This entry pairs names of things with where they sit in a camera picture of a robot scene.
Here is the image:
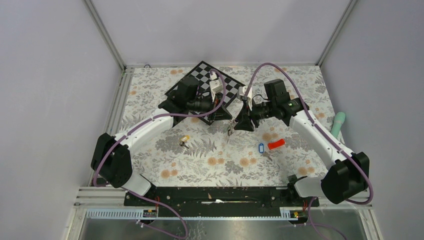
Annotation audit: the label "blue key tag with key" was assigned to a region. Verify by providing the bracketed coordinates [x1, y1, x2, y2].
[258, 143, 273, 162]

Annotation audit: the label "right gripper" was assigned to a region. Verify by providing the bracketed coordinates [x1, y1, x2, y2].
[233, 98, 276, 133]

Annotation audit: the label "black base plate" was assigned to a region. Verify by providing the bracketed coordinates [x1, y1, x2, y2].
[124, 186, 320, 218]

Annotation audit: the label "aluminium frame rails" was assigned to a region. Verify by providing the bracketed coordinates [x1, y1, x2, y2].
[67, 0, 385, 240]

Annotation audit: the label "mint green handle tool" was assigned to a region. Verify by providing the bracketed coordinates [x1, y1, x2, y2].
[330, 112, 346, 138]

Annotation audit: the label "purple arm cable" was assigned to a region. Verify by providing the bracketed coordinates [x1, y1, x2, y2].
[92, 68, 228, 240]
[244, 62, 375, 240]

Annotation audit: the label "black and silver chessboard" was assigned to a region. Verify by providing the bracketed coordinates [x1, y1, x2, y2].
[158, 61, 244, 124]

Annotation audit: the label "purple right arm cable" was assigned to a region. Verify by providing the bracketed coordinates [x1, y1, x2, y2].
[244, 62, 375, 240]

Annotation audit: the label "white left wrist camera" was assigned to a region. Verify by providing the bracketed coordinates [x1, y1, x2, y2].
[209, 71, 224, 100]

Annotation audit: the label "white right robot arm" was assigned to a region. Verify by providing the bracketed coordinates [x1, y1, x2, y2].
[234, 79, 371, 206]

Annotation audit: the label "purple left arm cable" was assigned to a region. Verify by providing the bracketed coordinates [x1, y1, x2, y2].
[92, 68, 228, 240]

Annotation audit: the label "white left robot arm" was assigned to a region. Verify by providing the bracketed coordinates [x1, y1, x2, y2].
[90, 73, 232, 206]

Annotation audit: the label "floral table mat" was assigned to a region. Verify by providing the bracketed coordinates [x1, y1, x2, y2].
[119, 66, 336, 187]

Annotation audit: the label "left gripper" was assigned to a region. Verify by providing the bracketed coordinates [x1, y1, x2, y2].
[186, 89, 232, 122]

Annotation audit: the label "grey metal key holder plate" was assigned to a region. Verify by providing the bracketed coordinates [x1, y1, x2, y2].
[226, 118, 237, 144]

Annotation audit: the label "red key tag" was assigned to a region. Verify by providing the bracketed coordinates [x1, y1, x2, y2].
[267, 138, 286, 150]

